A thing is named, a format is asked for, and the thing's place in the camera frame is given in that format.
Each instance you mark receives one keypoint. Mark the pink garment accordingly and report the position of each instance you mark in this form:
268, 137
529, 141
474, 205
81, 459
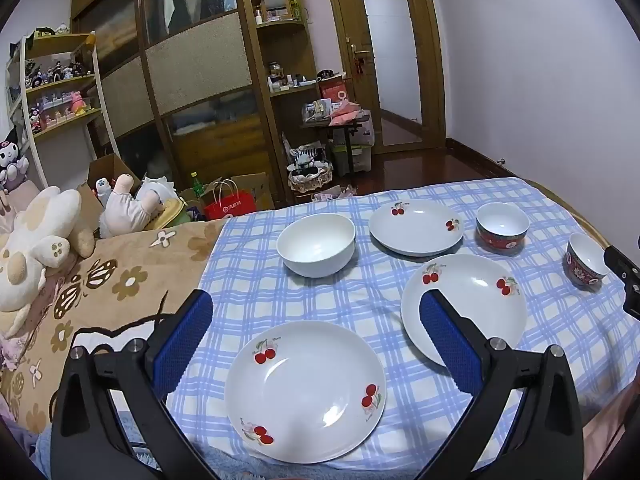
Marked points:
610, 420

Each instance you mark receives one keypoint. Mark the green bottle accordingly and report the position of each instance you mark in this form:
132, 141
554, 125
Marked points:
197, 187

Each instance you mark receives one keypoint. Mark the large white bowl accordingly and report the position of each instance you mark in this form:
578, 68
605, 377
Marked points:
315, 245

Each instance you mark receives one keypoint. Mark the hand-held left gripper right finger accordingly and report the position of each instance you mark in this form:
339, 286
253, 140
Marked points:
450, 350

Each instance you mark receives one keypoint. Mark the red paper bag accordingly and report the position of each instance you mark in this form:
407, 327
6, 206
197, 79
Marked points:
230, 207

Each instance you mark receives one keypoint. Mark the wooden door with frosted glass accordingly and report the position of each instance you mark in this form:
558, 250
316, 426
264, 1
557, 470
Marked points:
390, 35

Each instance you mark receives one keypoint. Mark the cream plush rabbit toy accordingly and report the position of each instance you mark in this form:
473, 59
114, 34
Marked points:
35, 240

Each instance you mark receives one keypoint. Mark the small red patterned bowl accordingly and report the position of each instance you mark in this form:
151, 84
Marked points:
585, 260

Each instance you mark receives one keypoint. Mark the white cherry print plate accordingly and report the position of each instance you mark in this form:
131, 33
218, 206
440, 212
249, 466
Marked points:
417, 230
305, 385
470, 320

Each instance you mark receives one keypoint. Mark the large red patterned bowl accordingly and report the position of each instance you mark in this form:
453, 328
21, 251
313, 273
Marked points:
501, 225

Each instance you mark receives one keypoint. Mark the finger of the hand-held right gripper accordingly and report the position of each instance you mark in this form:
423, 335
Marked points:
620, 265

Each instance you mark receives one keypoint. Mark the clear plastic storage box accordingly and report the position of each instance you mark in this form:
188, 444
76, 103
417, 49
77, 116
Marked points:
362, 157

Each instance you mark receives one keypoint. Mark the pink plush doll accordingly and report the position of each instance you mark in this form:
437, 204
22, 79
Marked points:
125, 210

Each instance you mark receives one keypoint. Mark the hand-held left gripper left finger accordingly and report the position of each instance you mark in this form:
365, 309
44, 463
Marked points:
182, 347

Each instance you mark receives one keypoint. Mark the yellow green plush hat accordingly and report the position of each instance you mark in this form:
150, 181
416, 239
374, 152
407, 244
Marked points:
172, 212

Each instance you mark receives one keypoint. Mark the black purple plush doll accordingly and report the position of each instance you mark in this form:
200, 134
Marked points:
10, 160

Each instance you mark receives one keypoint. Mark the small black folding table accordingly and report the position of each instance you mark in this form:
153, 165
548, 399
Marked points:
350, 127

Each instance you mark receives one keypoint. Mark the red box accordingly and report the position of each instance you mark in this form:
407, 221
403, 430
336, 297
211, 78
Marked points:
334, 92

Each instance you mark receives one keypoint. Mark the wooden open shelf cabinet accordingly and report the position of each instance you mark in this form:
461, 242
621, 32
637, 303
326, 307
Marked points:
280, 24

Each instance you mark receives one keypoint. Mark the white yellow display shelf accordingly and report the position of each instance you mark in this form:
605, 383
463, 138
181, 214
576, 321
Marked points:
62, 122

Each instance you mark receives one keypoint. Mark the blue plaid cloth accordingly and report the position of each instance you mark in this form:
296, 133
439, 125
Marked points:
350, 305

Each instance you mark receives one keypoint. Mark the wooden wardrobe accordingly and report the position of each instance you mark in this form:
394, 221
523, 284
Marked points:
200, 50

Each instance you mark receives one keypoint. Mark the pink packets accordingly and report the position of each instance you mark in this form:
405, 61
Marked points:
345, 112

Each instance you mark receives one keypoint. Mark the brown floral blanket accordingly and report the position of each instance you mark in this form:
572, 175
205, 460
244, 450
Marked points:
125, 280

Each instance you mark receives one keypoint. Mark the open cardboard box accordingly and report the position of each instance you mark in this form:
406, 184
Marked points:
252, 187
112, 167

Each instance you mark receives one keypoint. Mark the woven basket with clothes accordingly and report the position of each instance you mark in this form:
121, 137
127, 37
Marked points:
310, 177

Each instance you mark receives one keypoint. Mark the collection of small figurines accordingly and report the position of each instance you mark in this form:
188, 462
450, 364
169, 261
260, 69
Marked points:
55, 72

